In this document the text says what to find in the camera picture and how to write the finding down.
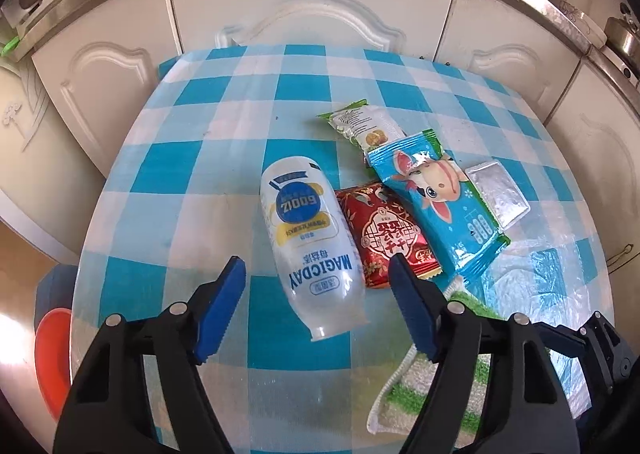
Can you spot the white cooker base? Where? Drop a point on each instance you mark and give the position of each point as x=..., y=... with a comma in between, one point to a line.
x=625, y=69

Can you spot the white cabinet door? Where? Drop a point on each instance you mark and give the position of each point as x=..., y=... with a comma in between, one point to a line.
x=225, y=9
x=600, y=159
x=100, y=84
x=510, y=34

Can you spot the green snack packet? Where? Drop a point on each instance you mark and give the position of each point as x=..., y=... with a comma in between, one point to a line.
x=360, y=122

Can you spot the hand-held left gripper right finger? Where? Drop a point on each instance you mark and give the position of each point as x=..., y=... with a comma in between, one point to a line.
x=415, y=304

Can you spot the red plastic basin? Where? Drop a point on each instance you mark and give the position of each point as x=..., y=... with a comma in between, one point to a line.
x=50, y=359

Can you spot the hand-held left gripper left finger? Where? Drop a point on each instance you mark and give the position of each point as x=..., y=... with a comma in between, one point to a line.
x=220, y=304

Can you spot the green striped cleaning cloth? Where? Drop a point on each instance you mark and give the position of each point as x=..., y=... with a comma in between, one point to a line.
x=405, y=384

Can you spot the white plastic bottle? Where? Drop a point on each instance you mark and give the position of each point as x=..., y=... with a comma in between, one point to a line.
x=310, y=254

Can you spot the green clip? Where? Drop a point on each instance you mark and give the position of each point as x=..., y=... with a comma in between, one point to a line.
x=11, y=47

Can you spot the blue cartoon cow packet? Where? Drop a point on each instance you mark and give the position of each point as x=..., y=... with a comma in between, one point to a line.
x=450, y=204

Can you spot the silver foil packet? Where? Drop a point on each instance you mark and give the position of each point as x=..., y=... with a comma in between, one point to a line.
x=497, y=194

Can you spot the red snack packet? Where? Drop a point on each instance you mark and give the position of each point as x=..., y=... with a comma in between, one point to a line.
x=385, y=234

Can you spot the blue checkered tablecloth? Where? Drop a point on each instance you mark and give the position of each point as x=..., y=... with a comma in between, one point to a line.
x=200, y=134

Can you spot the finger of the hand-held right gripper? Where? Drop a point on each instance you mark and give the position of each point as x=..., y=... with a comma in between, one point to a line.
x=562, y=339
x=610, y=354

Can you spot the steel kettle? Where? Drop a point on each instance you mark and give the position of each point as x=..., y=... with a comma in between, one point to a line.
x=622, y=34

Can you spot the white floral bowl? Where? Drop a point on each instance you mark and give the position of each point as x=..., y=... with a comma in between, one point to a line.
x=580, y=19

